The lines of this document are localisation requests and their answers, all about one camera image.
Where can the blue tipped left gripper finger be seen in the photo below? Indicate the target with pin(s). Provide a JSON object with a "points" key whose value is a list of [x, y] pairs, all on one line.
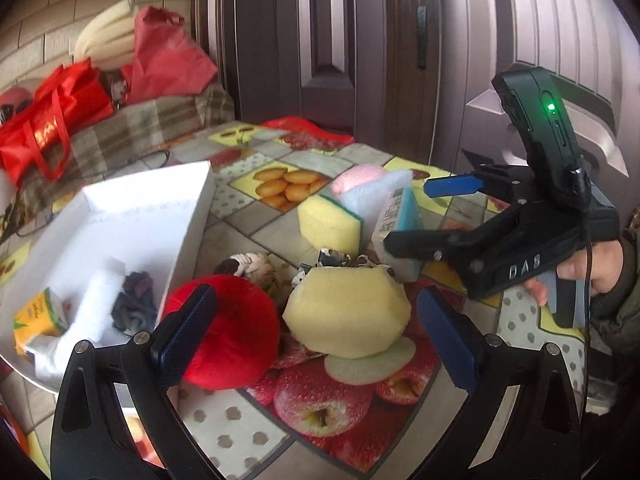
{"points": [[465, 184]]}

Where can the teal packaged sponge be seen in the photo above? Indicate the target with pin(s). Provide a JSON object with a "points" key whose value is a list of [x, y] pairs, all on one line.
{"points": [[399, 214]]}

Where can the pink plush ball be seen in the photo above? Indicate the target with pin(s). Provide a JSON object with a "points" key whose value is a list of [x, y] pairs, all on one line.
{"points": [[355, 176]]}

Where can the pale yellow sponge block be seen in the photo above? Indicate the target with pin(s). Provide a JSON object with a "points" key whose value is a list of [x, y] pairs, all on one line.
{"points": [[347, 312]]}

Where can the red plush apple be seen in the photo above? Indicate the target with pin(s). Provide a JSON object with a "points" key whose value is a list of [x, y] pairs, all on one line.
{"points": [[242, 341]]}

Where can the black white patterned cloth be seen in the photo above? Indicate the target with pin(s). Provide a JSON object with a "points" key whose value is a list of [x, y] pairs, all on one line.
{"points": [[329, 258]]}

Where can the person's right hand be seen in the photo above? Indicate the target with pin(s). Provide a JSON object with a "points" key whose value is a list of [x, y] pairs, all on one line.
{"points": [[603, 266]]}

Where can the yellow green sponge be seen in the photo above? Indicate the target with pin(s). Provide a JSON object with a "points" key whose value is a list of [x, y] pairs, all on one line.
{"points": [[325, 224]]}

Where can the yellow packaged item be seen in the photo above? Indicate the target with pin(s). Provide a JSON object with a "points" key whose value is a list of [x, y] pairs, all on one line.
{"points": [[43, 315]]}

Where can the white rolled sock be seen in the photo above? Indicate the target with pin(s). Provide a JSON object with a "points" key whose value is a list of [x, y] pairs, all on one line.
{"points": [[92, 321]]}

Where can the dark grey cloth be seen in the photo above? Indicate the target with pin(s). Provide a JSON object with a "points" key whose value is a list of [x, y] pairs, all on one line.
{"points": [[134, 309]]}

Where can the fruit print tablecloth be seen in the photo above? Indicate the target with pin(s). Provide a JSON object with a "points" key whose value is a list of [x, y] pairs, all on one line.
{"points": [[125, 411]]}

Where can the white cardboard box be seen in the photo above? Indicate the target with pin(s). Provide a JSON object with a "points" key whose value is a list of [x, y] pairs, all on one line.
{"points": [[151, 221]]}

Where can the brown white plush toy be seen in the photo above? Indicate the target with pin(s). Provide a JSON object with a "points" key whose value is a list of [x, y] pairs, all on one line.
{"points": [[255, 267]]}

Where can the plaid blanket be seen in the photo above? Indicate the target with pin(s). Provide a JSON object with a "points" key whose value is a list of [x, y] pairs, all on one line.
{"points": [[133, 131]]}

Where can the dark red fabric bag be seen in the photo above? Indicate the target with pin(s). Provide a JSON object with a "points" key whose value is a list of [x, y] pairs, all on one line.
{"points": [[167, 61]]}

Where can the shiny red tote bag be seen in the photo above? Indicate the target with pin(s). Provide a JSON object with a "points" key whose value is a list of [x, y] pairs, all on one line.
{"points": [[70, 99]]}

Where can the red helmet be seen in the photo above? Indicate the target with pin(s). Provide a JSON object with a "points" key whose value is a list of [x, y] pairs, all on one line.
{"points": [[13, 101]]}

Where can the cream foam roll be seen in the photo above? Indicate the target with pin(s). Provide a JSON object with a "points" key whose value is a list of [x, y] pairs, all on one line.
{"points": [[108, 40]]}

